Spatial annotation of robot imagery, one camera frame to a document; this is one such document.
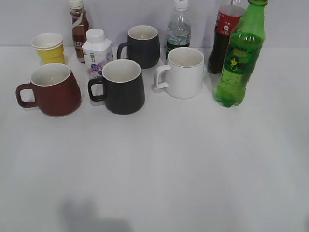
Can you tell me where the black mug front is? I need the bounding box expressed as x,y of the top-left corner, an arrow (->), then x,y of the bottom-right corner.
87,59 -> 145,115

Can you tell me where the white ceramic mug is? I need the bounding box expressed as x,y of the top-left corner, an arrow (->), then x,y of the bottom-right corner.
154,47 -> 205,99

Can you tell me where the dark red ceramic mug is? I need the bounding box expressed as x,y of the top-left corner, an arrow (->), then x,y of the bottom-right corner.
15,63 -> 82,116

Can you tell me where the brown coffee drink bottle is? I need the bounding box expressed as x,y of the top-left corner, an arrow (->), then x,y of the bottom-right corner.
69,0 -> 90,63

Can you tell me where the white milk drink bottle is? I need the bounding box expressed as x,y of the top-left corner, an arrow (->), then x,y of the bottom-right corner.
82,29 -> 113,78

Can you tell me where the black mug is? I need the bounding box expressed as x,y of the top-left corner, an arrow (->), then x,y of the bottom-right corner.
117,25 -> 160,69
87,59 -> 145,115

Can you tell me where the black mug rear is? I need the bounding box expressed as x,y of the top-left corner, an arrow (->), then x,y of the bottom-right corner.
117,25 -> 160,69

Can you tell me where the clear water bottle green label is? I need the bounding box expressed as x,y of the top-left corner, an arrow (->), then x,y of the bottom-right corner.
166,0 -> 191,57

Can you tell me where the cola bottle red label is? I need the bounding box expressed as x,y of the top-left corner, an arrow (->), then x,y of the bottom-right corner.
208,0 -> 246,74

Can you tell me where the yellow paper cup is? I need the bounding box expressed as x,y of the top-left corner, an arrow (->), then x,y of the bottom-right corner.
31,32 -> 66,64

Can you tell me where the green soda bottle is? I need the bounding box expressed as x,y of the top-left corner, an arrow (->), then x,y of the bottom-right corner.
215,0 -> 268,107

